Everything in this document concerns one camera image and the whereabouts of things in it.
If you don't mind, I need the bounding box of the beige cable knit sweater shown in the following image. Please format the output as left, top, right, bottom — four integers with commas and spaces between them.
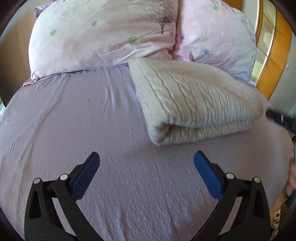
128, 58, 263, 146

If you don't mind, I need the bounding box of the person's right hand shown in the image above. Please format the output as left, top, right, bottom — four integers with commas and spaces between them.
285, 148, 296, 196

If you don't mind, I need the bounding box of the wooden headboard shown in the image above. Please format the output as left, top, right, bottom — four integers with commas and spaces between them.
225, 0, 292, 99

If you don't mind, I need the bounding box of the lilac bed sheet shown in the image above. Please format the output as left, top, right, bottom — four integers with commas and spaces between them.
1, 66, 293, 240

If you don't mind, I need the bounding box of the pink floral right pillow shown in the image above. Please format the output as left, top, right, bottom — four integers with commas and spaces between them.
173, 1, 256, 85

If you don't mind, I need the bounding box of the pink floral pillow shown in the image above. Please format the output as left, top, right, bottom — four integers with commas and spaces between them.
28, 1, 179, 82
173, 1, 256, 85

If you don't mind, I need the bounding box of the pink floral left pillow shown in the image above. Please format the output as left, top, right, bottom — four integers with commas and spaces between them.
28, 1, 179, 82

